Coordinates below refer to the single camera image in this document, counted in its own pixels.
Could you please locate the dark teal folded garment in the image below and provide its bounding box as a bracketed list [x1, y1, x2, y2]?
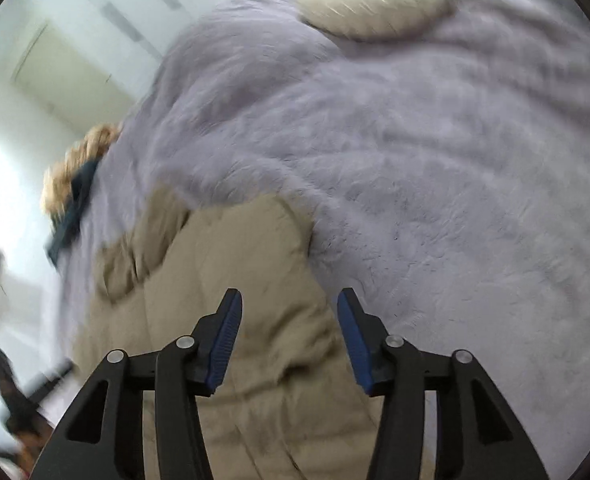
[45, 158, 100, 266]

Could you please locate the white room door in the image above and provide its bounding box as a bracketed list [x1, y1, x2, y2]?
[13, 24, 134, 134]

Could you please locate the beige striped clothes pile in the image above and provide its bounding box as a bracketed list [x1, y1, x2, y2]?
[41, 122, 122, 221]

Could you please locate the tan puffer jacket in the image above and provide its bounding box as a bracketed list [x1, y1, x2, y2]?
[72, 188, 382, 479]

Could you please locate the lavender bed blanket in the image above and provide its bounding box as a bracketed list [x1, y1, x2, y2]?
[58, 0, 590, 479]

